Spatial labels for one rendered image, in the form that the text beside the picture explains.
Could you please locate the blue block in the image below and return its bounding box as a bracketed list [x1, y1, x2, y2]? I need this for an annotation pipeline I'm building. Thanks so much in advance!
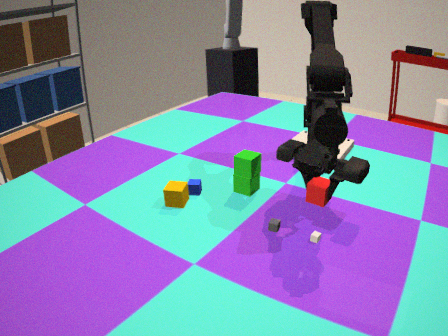
[188, 179, 202, 196]

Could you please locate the red block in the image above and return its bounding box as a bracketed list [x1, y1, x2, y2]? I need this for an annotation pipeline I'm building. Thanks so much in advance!
[305, 177, 330, 208]

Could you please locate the green block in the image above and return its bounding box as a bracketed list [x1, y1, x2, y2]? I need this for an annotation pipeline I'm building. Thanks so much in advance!
[234, 149, 262, 179]
[233, 173, 260, 197]

